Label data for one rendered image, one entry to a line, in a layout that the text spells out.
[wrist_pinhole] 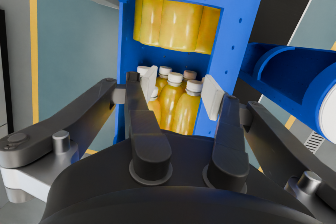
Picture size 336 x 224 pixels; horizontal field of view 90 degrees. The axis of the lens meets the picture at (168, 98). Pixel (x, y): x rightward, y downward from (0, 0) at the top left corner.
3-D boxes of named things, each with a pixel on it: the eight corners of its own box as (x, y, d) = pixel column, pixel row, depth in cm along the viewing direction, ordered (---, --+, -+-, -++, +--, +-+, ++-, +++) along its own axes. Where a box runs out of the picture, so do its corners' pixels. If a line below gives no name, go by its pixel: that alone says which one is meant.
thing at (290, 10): (178, 141, 178) (178, 150, 164) (235, -22, 125) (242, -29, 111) (224, 154, 180) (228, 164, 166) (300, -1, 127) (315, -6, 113)
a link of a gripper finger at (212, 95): (217, 90, 15) (225, 92, 15) (205, 74, 21) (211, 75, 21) (209, 120, 16) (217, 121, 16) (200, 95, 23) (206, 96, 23)
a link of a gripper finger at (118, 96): (134, 108, 14) (99, 103, 14) (145, 90, 19) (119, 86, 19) (135, 92, 14) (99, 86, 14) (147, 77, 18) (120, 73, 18)
